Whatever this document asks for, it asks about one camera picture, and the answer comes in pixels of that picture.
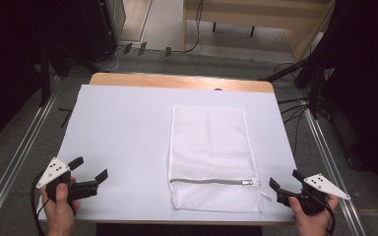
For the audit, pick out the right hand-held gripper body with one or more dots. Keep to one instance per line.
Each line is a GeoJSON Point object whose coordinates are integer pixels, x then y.
{"type": "Point", "coordinates": [325, 187]}

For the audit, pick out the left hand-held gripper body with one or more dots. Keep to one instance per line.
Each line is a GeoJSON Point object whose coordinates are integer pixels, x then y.
{"type": "Point", "coordinates": [53, 170]}

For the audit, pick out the person's right hand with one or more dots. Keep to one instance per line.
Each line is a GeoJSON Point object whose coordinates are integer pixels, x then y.
{"type": "Point", "coordinates": [311, 224]}

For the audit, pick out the person's left hand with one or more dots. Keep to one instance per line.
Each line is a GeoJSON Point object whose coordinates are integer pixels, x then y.
{"type": "Point", "coordinates": [59, 213]}

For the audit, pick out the white table sheet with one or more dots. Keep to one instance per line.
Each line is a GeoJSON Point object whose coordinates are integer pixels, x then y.
{"type": "Point", "coordinates": [121, 131]}

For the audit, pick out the white mesh laundry bag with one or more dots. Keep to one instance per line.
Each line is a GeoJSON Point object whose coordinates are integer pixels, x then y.
{"type": "Point", "coordinates": [210, 144]}

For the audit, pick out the black metal stand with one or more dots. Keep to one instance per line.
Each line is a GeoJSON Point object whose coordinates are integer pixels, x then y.
{"type": "Point", "coordinates": [46, 75]}
{"type": "Point", "coordinates": [313, 82]}

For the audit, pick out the person's dark clothing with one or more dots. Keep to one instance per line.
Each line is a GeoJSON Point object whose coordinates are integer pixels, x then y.
{"type": "Point", "coordinates": [177, 230]}

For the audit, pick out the dark curtain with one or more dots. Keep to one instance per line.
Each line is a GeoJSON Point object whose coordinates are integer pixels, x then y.
{"type": "Point", "coordinates": [367, 82]}
{"type": "Point", "coordinates": [3, 65]}

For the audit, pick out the black tape strip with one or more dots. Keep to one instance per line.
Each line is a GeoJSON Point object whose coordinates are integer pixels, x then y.
{"type": "Point", "coordinates": [128, 48]}
{"type": "Point", "coordinates": [168, 51]}
{"type": "Point", "coordinates": [142, 48]}

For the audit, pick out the black cabinet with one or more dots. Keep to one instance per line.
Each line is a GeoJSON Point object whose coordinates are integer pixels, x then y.
{"type": "Point", "coordinates": [98, 23]}

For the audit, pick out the light wooden furniture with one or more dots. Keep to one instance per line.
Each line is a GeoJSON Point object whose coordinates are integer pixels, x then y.
{"type": "Point", "coordinates": [259, 11]}

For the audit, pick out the metal floor rail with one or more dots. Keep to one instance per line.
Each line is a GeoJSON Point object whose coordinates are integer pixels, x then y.
{"type": "Point", "coordinates": [16, 157]}
{"type": "Point", "coordinates": [331, 164]}

